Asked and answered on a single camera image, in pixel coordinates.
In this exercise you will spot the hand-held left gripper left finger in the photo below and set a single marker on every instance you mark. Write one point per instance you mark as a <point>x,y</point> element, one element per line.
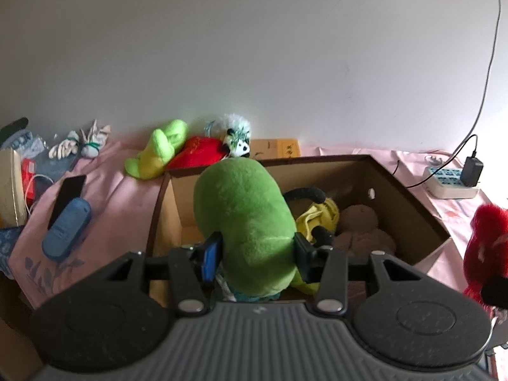
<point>210,258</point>

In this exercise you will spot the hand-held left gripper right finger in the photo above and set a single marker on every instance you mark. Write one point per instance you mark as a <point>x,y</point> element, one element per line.
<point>303,260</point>

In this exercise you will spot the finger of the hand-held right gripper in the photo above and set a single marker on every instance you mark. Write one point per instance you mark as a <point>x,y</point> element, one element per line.
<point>496,293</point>

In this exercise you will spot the yellow knit toy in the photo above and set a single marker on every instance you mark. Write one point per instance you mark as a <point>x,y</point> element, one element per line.
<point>317,216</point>

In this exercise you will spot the red fluffy plush toy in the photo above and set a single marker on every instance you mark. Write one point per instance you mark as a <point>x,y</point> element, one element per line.
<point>488,238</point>

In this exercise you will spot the brown cardboard box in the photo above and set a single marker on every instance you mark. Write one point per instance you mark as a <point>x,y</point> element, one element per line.
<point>397,206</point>

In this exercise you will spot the teal cloth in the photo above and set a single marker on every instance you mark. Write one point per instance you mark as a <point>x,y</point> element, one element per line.
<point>242,297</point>

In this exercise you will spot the brown plush toy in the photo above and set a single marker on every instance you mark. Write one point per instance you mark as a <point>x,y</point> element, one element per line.
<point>357,222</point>

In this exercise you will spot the pink bedsheet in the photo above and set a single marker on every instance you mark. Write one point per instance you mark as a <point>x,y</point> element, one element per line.
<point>119,190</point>

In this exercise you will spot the yellow brown book box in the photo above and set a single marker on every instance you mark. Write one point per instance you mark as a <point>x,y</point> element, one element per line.
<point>278,149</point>

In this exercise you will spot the panda plush toy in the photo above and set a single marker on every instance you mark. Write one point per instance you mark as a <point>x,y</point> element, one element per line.
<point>238,143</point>

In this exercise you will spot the lime green plush toy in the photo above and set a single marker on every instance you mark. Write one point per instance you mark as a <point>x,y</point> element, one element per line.
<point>158,147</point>

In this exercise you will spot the white power strip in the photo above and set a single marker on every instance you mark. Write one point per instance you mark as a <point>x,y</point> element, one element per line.
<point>440,182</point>

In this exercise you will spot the black charger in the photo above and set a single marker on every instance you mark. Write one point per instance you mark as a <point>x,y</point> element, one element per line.
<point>471,171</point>

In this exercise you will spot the blue eyeglass case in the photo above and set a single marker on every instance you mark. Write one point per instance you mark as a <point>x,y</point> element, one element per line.
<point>65,230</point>

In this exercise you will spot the black phone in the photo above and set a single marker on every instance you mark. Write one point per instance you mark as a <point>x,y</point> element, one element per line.
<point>69,192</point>

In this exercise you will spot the red packet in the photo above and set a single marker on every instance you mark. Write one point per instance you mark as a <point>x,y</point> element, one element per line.
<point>28,170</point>

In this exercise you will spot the blue patterned packet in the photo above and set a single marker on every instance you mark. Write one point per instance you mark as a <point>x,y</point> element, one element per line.
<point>24,143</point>
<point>8,246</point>

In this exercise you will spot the yellow paper box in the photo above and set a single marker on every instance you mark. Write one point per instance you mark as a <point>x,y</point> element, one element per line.
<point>10,190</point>

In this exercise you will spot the dark green object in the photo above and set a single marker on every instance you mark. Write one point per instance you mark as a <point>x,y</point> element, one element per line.
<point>14,126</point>

